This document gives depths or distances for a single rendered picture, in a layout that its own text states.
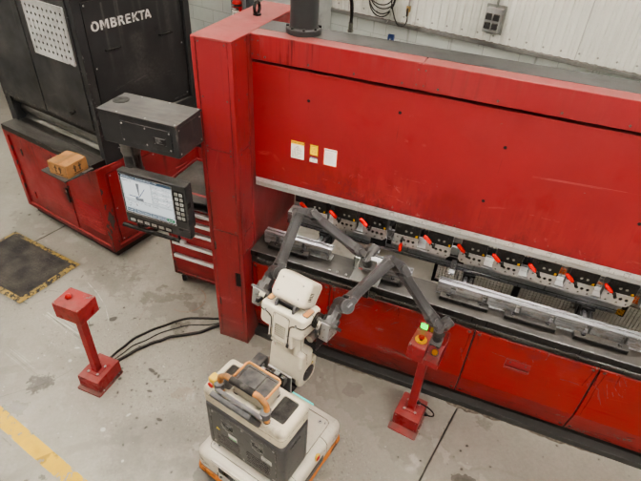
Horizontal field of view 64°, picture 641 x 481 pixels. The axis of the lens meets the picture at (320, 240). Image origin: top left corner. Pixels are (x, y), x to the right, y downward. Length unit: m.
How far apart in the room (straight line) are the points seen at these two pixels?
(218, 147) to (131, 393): 1.87
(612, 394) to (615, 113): 1.74
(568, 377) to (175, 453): 2.50
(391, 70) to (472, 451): 2.47
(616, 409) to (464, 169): 1.80
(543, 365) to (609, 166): 1.32
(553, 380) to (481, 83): 1.90
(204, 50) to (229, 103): 0.30
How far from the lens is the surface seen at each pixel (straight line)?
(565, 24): 6.79
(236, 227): 3.40
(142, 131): 2.93
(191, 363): 4.07
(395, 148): 2.91
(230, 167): 3.16
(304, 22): 2.94
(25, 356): 4.49
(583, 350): 3.41
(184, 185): 2.94
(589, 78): 2.86
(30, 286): 5.04
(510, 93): 2.68
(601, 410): 3.79
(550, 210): 2.96
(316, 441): 3.32
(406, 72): 2.73
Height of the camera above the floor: 3.13
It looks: 38 degrees down
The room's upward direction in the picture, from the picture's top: 4 degrees clockwise
